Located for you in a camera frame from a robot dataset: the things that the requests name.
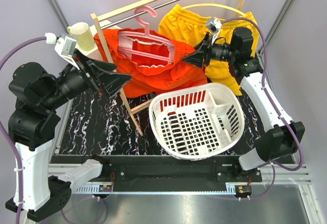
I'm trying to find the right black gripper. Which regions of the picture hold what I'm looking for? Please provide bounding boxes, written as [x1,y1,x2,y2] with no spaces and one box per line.
[181,32,237,69]

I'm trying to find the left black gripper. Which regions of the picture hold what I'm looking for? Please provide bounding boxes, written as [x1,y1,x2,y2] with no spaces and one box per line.
[42,46,133,109]

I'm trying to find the pink plastic hanger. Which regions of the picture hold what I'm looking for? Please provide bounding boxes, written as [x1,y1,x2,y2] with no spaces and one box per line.
[118,16,175,64]

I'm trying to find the orange shorts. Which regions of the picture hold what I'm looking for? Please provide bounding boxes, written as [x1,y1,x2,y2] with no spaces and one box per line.
[103,29,207,98]

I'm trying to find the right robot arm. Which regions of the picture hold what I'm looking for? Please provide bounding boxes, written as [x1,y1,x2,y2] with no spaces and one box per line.
[183,27,305,182]

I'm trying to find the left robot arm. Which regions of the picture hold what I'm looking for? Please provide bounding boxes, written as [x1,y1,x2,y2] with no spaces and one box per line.
[6,50,131,222]

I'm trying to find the yellow shorts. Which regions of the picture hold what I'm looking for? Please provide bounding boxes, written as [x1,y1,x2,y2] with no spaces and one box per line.
[158,4,260,96]

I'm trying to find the white storage box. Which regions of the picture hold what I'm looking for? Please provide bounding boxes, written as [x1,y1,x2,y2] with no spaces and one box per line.
[76,20,111,61]

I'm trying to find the pale yellow cup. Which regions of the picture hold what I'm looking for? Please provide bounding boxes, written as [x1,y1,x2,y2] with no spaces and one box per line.
[67,22,94,51]

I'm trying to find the metal hanging rod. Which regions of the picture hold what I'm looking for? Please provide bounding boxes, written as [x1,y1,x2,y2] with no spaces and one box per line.
[97,0,181,30]

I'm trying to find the white plastic laundry basket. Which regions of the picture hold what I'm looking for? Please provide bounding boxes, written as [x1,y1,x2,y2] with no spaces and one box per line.
[149,83,245,161]

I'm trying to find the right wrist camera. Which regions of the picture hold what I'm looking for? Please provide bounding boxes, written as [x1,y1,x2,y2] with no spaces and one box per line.
[206,17,222,43]

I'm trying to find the yellow wire hanger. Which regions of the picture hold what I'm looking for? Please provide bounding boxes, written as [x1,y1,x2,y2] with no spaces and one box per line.
[182,0,246,17]

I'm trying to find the wooden clothes rack frame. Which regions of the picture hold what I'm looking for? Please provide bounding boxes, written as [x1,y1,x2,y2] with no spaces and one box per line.
[91,0,245,136]

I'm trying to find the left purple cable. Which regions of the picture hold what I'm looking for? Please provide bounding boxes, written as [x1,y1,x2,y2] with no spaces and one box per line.
[0,36,48,224]

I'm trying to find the purple cable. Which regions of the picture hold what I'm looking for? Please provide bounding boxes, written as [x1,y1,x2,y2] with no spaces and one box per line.
[0,36,48,224]
[221,17,307,200]

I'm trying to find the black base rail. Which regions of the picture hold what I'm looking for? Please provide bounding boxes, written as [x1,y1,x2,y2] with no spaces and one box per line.
[51,154,264,193]

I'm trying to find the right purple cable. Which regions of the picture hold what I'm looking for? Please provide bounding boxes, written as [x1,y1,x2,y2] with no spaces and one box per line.
[221,17,307,200]

